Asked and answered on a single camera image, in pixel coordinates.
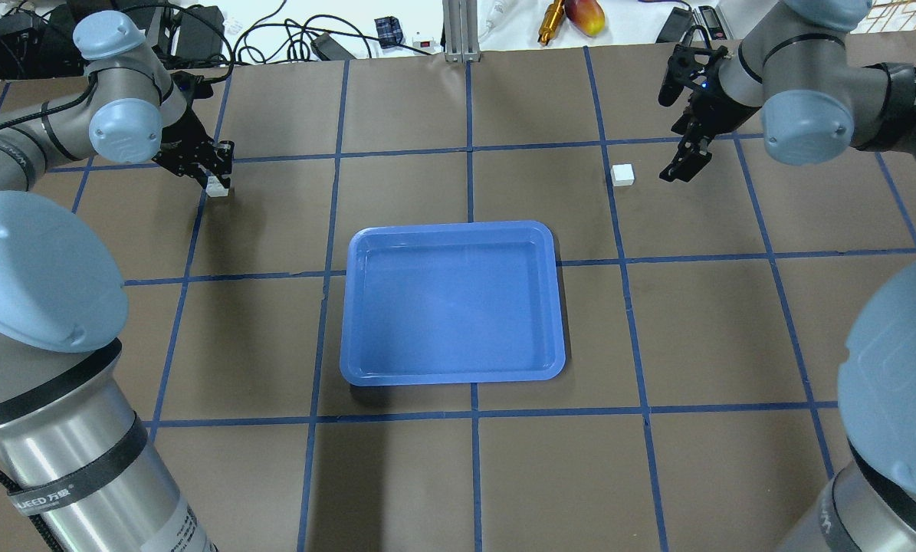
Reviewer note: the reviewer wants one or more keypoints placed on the black power adapter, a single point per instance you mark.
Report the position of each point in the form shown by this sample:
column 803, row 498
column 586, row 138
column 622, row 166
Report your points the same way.
column 198, row 33

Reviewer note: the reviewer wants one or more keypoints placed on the aluminium frame post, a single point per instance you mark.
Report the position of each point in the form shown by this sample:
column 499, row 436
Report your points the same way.
column 460, row 42

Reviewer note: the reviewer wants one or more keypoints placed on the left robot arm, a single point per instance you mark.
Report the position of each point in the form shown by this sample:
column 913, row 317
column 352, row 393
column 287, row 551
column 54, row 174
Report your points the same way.
column 75, row 458

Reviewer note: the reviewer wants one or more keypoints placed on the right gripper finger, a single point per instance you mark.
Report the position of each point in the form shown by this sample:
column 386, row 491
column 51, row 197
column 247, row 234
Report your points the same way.
column 692, row 155

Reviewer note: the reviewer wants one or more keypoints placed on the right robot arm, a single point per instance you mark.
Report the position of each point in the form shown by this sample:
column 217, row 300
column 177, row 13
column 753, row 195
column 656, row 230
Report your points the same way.
column 837, row 117

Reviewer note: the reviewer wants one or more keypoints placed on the white block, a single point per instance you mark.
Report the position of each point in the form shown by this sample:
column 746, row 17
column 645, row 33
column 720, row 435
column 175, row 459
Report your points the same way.
column 623, row 174
column 214, row 188

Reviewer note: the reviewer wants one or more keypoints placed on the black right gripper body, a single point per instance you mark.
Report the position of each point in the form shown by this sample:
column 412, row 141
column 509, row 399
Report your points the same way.
column 705, row 113

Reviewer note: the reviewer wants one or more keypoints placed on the red yellow mango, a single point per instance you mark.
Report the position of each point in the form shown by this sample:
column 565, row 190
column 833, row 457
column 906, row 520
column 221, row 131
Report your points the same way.
column 587, row 16

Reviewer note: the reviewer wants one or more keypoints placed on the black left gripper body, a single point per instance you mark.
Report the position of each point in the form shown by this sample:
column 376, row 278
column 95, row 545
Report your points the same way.
column 178, row 136

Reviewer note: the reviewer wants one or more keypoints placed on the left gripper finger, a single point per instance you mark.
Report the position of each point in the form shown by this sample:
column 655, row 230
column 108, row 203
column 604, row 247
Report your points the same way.
column 192, row 165
column 222, row 161

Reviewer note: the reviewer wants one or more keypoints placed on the blue plastic tray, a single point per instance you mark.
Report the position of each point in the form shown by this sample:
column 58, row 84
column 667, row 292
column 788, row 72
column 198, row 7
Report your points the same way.
column 452, row 303

